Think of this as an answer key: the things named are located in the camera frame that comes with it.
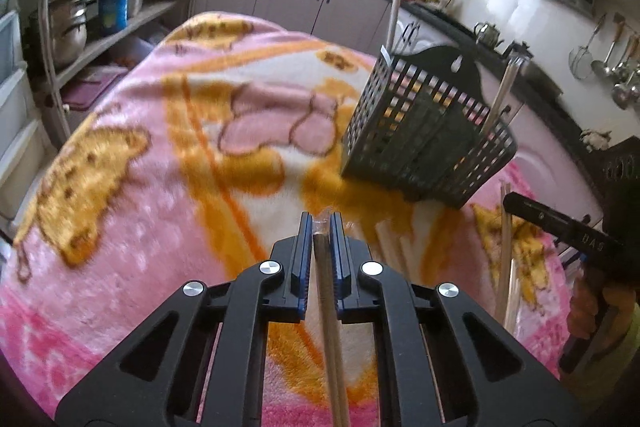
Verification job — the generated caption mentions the steel ladle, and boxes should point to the steel ladle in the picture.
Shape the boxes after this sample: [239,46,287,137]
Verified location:
[611,36,640,111]
[591,13,627,80]

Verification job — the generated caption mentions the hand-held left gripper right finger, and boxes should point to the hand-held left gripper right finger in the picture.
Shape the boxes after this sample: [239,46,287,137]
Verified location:
[329,212,583,427]

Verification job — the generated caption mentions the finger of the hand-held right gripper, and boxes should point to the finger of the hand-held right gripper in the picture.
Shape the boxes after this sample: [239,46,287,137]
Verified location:
[502,193,607,254]
[557,243,591,270]

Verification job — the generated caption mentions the large steel pot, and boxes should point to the large steel pot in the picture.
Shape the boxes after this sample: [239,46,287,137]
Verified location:
[49,0,97,68]

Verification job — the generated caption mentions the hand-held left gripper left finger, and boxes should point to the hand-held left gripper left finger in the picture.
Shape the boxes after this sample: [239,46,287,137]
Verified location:
[55,212,316,427]

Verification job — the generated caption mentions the plastic drawer unit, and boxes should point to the plastic drawer unit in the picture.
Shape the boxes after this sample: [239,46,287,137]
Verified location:
[0,9,47,220]

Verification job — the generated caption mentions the black plastic utensil basket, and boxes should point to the black plastic utensil basket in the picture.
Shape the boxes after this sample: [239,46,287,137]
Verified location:
[340,44,518,209]

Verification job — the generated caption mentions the pink printed blanket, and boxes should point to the pink printed blanket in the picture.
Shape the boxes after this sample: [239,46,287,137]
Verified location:
[0,11,576,427]

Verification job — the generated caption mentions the purple tray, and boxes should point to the purple tray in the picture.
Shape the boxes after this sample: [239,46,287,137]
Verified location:
[61,68,127,111]

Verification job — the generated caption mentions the person's right hand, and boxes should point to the person's right hand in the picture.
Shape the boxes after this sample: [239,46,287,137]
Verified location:
[566,274,640,344]

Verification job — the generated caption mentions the wooden chopstick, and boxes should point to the wooden chopstick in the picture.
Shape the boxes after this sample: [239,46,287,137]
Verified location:
[495,179,513,323]
[312,227,351,427]
[480,57,526,135]
[504,212,523,330]
[389,219,408,268]
[385,0,402,58]

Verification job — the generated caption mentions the steel kettle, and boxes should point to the steel kettle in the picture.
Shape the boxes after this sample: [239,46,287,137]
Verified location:
[473,20,502,49]

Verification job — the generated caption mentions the blue canister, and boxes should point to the blue canister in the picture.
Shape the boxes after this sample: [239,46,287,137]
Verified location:
[98,0,130,32]

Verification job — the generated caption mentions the garlic bulbs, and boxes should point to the garlic bulbs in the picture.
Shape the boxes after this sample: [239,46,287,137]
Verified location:
[579,128,614,152]

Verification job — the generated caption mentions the metal shelf rack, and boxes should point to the metal shelf rack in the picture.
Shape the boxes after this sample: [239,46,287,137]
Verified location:
[30,0,203,148]

